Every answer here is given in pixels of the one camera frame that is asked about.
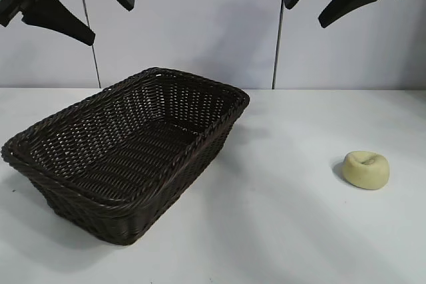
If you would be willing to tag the dark brown woven basket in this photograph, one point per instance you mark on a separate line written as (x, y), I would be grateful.
(116, 164)

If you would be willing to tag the pale yellow egg yolk pastry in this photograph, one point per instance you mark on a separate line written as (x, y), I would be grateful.
(362, 174)

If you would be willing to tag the thin vertical metal strip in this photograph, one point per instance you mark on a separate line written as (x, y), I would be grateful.
(279, 48)
(95, 62)

